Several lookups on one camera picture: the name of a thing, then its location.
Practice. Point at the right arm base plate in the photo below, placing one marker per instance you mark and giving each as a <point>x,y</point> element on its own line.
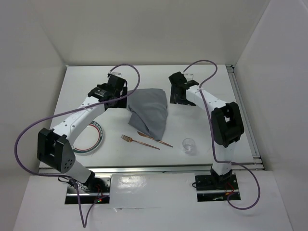
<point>207,192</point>

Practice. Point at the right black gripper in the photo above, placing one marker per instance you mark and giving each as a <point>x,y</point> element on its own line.
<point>174,99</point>

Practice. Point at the aluminium front rail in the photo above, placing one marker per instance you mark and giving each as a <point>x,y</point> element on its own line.
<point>162,169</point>

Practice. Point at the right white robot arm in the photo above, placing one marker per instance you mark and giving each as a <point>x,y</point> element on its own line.
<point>224,118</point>

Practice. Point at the white plate green red rim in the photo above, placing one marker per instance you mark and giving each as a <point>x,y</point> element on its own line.
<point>89,140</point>

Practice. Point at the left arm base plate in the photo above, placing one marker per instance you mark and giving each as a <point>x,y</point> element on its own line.
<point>87,196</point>

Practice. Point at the copper fork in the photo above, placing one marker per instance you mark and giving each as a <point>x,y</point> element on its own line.
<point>129,139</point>

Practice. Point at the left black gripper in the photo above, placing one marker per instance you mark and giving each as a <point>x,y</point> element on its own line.
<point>121,103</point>

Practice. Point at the clear glass cup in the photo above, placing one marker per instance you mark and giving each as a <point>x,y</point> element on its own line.
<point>189,146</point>

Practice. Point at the copper knife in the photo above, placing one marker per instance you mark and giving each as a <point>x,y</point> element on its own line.
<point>147,136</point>

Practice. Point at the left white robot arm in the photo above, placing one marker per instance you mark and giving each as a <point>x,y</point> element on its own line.
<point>55,146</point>

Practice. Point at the grey cloth placemat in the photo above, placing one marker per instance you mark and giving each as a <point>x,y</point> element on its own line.
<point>149,112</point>

